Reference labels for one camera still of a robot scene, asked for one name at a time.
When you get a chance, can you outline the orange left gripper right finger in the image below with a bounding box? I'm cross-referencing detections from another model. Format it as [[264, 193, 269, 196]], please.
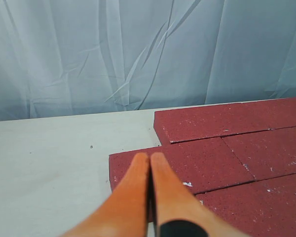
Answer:
[[150, 152, 242, 237]]

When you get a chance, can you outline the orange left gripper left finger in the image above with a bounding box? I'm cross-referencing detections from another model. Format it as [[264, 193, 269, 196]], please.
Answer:
[[62, 153, 150, 237]]

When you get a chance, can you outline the red brick back row left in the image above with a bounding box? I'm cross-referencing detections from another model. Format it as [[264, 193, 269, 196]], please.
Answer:
[[153, 103, 269, 145]]

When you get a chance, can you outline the red brick row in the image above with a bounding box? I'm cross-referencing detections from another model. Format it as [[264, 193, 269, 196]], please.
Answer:
[[153, 103, 269, 145], [244, 97, 296, 130]]

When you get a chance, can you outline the red brick back row right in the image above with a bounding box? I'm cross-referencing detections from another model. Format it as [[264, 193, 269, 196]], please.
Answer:
[[244, 97, 296, 130]]

